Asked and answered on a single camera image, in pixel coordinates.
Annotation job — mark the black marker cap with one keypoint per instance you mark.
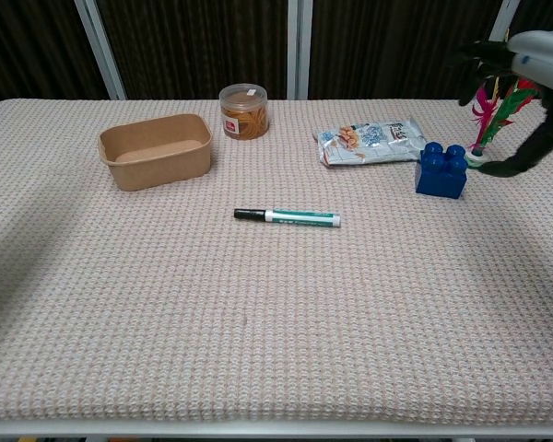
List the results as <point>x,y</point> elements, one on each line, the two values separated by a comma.
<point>249,213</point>

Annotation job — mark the brown paper box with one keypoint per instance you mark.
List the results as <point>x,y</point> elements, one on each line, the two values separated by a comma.
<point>161,161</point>

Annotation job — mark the white blue snack bag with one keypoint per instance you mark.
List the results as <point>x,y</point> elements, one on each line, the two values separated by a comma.
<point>373,143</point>

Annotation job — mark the green white marker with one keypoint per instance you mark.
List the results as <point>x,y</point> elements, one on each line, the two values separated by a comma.
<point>304,218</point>

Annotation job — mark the blue building block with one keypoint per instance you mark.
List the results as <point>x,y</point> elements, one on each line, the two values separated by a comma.
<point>440,177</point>

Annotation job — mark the dark ribbed curtain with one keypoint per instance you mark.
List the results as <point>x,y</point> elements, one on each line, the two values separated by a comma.
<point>189,46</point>

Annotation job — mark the white table edge rail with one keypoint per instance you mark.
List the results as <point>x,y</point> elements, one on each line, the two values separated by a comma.
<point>276,429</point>

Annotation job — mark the colourful feather shuttlecock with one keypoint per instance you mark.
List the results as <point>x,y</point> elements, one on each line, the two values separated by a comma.
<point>485,120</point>

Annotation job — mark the beige woven table cloth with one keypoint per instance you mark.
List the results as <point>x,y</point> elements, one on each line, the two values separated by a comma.
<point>276,299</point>

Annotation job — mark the white frame post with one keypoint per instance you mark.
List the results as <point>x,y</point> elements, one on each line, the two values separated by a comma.
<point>299,50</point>
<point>102,50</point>
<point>504,18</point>

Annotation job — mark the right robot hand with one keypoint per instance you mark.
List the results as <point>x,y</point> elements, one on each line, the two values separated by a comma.
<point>544,60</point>

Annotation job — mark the clear jar of rubber bands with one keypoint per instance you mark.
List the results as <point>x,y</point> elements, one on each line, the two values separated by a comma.
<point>244,120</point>

